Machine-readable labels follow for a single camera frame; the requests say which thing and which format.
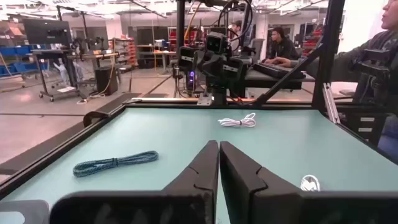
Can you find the black trash bin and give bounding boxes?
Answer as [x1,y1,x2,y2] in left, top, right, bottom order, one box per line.
[95,65,119,96]

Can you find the blue braided USB cable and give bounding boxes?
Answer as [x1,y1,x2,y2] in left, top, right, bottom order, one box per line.
[73,150,159,178]

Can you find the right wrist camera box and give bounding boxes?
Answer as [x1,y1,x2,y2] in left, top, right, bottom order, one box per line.
[205,32,228,54]

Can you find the person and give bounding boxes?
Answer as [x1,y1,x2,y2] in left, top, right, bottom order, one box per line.
[264,27,301,68]
[289,0,398,162]
[228,20,243,52]

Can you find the silver metal bracket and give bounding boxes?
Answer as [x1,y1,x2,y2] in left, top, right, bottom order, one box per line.
[197,92,214,106]

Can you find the grey plastic bin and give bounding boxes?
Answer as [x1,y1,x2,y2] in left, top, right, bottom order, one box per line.
[0,199,50,224]

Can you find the black aluminium rig frame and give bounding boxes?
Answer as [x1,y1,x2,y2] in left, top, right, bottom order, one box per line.
[0,0,398,200]

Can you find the dark work table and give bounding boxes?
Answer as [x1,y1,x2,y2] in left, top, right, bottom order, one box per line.
[245,62,317,91]

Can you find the black computer monitor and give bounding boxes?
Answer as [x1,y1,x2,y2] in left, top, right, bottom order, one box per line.
[23,18,73,47]

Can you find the white USB cable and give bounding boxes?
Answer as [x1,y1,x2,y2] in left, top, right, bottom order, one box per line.
[217,113,257,128]
[300,174,321,192]

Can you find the black box with purple light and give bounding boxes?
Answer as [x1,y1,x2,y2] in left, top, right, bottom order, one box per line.
[186,70,197,93]

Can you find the blue storage bin rack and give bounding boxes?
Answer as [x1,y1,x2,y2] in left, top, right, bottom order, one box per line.
[0,45,49,77]

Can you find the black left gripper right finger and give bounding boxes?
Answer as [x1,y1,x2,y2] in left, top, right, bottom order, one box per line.
[219,141,398,224]

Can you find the silver aluminium bar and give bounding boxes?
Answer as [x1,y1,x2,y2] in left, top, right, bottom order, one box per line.
[322,82,341,124]

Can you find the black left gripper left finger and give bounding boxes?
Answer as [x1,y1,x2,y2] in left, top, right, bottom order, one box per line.
[49,139,220,224]

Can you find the black rolling monitor cart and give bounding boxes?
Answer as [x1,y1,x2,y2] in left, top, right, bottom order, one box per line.
[30,48,82,103]

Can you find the background robot arms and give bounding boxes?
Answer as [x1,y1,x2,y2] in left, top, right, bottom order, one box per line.
[70,36,106,52]

